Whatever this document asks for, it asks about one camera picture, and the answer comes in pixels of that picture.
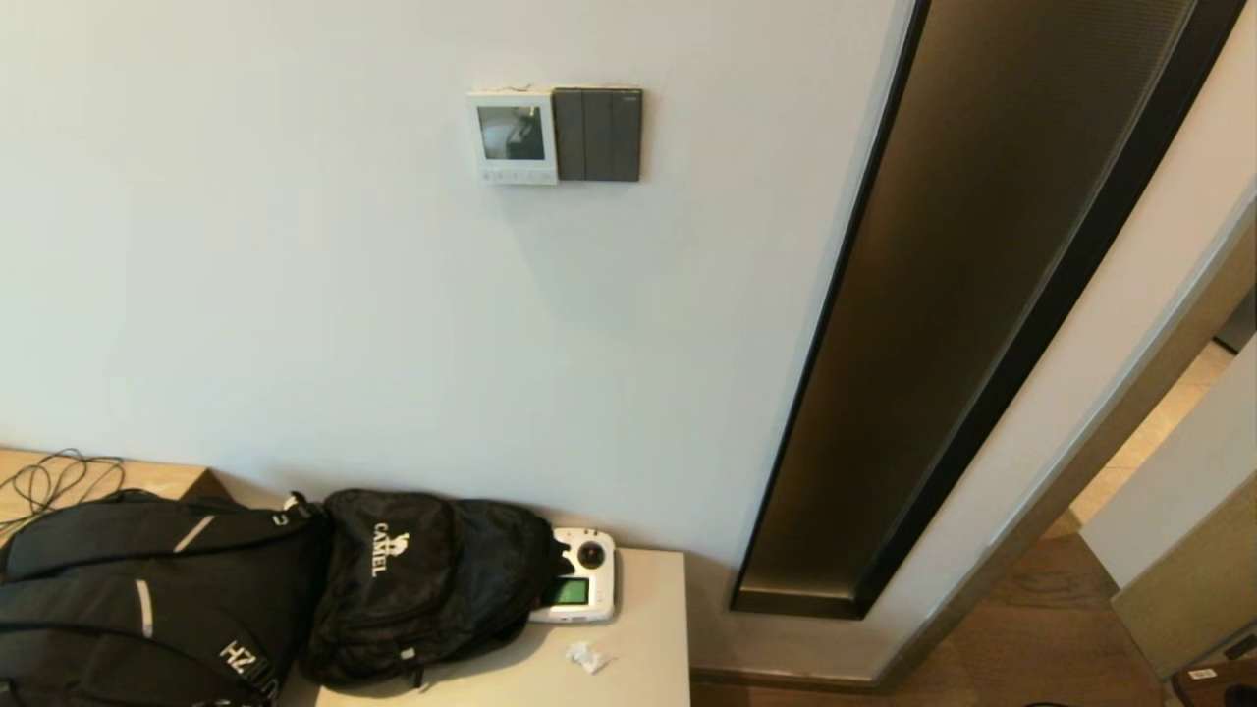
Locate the white wall thermostat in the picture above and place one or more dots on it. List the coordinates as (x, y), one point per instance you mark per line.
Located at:
(491, 172)

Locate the white radio remote controller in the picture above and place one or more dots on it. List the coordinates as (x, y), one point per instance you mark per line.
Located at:
(589, 555)

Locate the beige side cabinet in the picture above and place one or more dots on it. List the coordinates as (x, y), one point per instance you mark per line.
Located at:
(643, 609)

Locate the crumpled white paper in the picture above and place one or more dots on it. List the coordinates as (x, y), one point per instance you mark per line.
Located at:
(587, 657)

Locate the black Camel backpack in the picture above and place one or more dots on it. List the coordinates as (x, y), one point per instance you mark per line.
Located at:
(422, 589)

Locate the light wooden desk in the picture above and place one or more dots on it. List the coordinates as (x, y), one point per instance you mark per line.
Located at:
(157, 478)

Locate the large black HZ backpack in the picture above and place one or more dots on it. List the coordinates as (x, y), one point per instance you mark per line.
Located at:
(147, 609)

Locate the dark grey wall switch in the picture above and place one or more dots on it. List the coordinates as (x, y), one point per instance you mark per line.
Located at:
(597, 134)

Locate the bronze glass panel black frame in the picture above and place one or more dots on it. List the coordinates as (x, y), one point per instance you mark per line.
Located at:
(943, 324)

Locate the grey metal door frame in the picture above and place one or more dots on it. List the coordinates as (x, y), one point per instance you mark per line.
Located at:
(1080, 462)

